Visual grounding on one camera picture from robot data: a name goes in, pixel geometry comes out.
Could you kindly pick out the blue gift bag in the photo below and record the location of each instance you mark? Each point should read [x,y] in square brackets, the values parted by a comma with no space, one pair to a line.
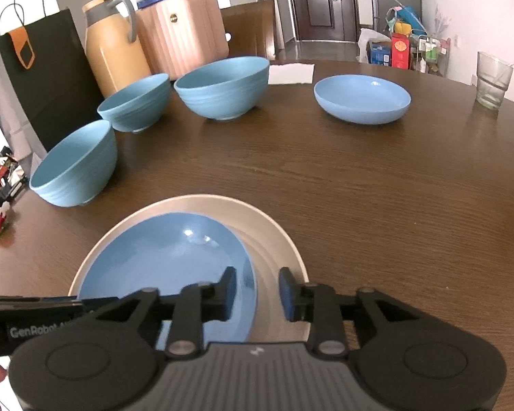
[404,15]

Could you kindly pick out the blue box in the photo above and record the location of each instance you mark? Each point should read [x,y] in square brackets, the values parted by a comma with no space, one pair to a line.
[380,53]

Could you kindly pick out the cream plate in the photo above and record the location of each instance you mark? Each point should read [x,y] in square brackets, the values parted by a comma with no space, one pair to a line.
[270,239]

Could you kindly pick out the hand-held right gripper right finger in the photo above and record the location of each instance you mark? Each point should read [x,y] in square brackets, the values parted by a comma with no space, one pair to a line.
[286,295]

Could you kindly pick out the white plastic bag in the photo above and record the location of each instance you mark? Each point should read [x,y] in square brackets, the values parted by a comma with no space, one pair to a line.
[368,36]

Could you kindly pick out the red box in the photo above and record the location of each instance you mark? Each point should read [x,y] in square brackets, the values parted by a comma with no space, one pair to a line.
[400,51]

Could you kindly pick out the pink suitcase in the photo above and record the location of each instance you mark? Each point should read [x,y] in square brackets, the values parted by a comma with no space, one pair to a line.
[184,34]

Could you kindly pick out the tan thermos jug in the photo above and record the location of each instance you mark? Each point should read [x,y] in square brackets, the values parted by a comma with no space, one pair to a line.
[115,51]

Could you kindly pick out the blue plate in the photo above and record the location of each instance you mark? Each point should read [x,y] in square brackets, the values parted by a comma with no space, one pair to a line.
[362,98]
[167,252]

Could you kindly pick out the dark wooden door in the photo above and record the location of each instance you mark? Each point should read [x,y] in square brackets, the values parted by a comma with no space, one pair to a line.
[321,4]

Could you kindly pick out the white napkin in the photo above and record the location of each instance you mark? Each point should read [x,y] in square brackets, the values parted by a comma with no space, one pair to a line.
[291,73]

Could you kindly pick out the blue bowl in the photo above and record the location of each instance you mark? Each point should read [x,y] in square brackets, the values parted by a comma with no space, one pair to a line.
[135,102]
[222,87]
[73,167]

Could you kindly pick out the glass cup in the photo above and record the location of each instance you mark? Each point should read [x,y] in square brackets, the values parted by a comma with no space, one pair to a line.
[492,83]

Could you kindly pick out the black paper bag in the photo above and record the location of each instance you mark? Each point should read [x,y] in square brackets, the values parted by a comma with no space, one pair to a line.
[55,85]

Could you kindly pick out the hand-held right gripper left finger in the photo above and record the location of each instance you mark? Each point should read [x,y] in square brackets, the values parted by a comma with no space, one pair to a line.
[230,295]

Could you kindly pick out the wooden chair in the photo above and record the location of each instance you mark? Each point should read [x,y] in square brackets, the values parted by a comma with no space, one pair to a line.
[250,30]

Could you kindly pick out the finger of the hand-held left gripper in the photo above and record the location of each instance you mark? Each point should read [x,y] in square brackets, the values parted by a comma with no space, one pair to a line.
[47,302]

